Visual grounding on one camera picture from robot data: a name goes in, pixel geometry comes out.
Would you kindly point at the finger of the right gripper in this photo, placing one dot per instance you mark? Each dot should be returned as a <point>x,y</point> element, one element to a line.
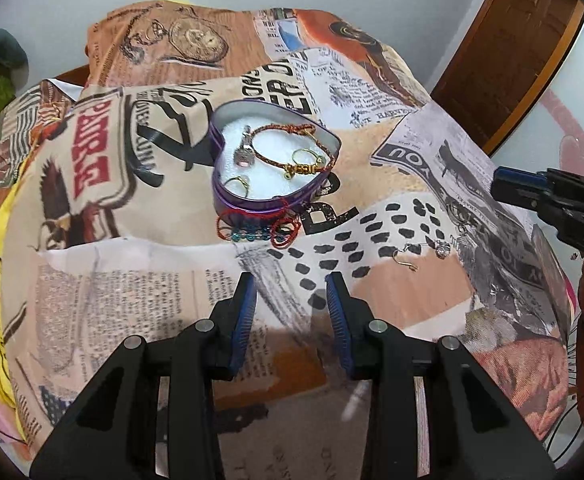
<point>520,188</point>

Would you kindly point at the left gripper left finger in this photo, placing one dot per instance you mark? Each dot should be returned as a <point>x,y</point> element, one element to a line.
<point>110,430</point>

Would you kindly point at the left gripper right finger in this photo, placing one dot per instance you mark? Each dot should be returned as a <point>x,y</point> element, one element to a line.
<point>433,407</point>

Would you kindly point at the purple heart-shaped tin box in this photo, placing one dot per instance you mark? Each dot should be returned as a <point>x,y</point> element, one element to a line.
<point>294,157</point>

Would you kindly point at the silver pendant charm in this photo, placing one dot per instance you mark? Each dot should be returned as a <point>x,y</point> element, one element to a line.
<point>244,155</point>

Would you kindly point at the white wardrobe door with hearts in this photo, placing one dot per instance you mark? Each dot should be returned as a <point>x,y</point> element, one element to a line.
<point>551,134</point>

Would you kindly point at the silver crystal earring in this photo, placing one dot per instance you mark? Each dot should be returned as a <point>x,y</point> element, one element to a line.
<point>443,249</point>

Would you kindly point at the silver hook earring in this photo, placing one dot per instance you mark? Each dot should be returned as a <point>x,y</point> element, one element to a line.
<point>407,256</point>

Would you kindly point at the brown wooden door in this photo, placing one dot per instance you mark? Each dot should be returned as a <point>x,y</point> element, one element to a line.
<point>508,56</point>

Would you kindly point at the newspaper print bed quilt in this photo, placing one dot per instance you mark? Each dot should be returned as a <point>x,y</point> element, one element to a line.
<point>114,232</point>

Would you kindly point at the striped patchwork blanket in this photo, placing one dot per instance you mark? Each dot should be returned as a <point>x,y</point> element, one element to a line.
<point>22,121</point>

